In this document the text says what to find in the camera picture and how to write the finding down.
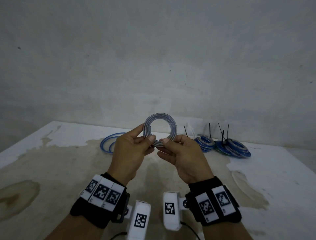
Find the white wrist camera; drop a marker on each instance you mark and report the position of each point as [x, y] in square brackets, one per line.
[139, 220]
[171, 210]

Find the person's right hand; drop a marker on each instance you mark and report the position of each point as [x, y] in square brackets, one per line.
[190, 160]

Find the black wristband with markers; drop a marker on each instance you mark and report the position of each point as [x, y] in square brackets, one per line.
[98, 202]
[214, 202]

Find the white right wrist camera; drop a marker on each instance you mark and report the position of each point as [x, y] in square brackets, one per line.
[171, 210]

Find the black left wristband with markers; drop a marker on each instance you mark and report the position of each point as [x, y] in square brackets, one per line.
[98, 202]

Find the black right wristband with markers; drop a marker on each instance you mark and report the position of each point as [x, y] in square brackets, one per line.
[214, 202]

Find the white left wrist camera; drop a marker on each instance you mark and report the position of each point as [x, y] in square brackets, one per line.
[139, 220]

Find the person's left hand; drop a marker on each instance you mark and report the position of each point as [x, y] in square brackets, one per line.
[126, 155]

